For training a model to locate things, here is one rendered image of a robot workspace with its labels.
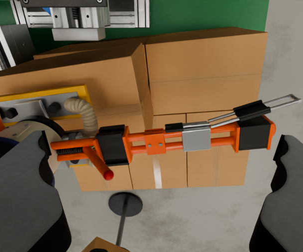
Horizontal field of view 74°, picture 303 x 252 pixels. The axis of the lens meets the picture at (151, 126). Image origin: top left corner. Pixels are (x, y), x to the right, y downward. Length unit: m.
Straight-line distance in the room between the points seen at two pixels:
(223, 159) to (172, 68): 0.69
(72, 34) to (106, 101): 0.24
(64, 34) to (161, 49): 0.54
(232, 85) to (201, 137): 0.72
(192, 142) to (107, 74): 0.38
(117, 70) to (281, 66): 1.44
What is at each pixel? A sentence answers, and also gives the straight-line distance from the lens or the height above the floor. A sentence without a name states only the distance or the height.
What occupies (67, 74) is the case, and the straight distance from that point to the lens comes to 0.78.
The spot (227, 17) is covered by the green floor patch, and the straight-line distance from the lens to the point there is 1.69.
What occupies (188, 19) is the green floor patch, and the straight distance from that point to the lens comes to 1.64.
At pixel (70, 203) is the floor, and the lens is 2.75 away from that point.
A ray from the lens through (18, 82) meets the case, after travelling 0.88.
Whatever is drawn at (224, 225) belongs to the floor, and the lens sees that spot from 2.90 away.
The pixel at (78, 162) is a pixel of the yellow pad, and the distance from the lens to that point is 0.76.
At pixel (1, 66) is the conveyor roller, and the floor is 0.54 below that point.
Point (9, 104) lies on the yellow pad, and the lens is 0.75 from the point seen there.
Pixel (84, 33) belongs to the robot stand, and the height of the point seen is 0.99.
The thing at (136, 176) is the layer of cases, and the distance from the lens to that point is 1.49.
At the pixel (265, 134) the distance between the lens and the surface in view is 0.55.
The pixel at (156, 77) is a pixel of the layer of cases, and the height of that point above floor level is 0.54.
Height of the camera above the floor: 1.63
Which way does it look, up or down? 61 degrees down
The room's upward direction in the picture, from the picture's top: 175 degrees counter-clockwise
